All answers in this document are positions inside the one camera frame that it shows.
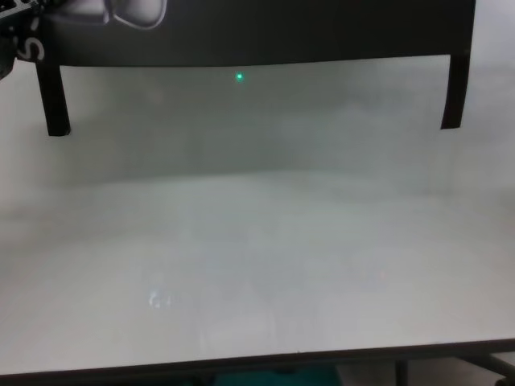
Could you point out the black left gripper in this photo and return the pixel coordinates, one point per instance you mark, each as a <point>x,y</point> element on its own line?
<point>6,48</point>

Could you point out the black robot print poster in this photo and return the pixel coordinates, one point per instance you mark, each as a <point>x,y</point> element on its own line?
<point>281,32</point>

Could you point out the black tape strip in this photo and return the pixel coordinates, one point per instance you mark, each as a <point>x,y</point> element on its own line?
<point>454,96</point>
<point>54,104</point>

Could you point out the dark metal table leg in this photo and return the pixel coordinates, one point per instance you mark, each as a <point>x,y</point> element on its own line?
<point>401,374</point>

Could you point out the dark metal table brace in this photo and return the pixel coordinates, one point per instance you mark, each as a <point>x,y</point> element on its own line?
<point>499,370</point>

